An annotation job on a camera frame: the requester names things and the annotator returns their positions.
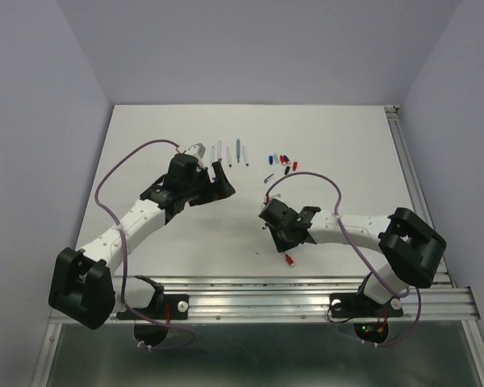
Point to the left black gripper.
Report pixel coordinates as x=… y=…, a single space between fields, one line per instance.
x=215 y=190

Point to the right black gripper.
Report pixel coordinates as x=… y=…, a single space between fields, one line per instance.
x=281 y=245

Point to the light blue pen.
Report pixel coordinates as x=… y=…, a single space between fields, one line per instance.
x=238 y=150

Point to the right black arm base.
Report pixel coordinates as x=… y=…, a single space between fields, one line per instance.
x=370 y=320

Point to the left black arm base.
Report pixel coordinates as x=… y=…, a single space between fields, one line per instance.
x=156 y=327

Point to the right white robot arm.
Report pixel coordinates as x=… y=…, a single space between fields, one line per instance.
x=400 y=250

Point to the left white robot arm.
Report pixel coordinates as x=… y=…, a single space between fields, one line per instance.
x=83 y=287

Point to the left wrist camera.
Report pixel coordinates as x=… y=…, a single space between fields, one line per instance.
x=197 y=150

